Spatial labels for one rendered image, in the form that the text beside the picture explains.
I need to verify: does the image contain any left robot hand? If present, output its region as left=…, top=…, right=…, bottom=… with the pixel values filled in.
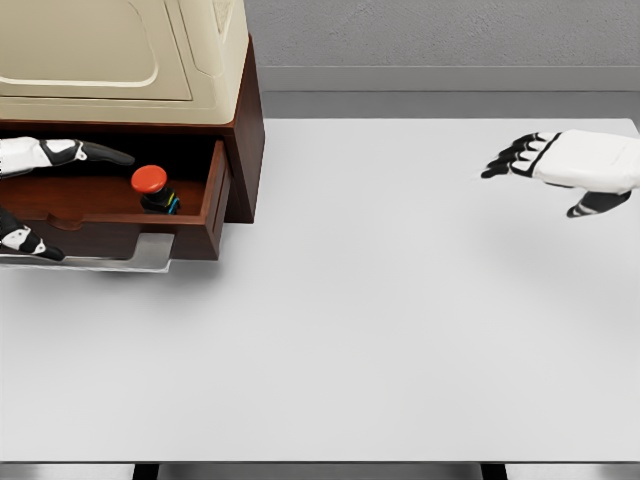
left=0, top=136, right=137, bottom=263

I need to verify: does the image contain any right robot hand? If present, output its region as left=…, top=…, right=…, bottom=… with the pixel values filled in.
left=480, top=128, right=640, bottom=220

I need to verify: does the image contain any brown drawer with silver handle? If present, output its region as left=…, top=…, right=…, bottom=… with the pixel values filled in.
left=0, top=138, right=233, bottom=274

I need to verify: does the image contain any red button switch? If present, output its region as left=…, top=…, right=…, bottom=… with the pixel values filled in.
left=130, top=164, right=182, bottom=216

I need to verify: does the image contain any brown cabinet with cream top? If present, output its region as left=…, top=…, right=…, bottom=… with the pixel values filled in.
left=0, top=0, right=265, bottom=227

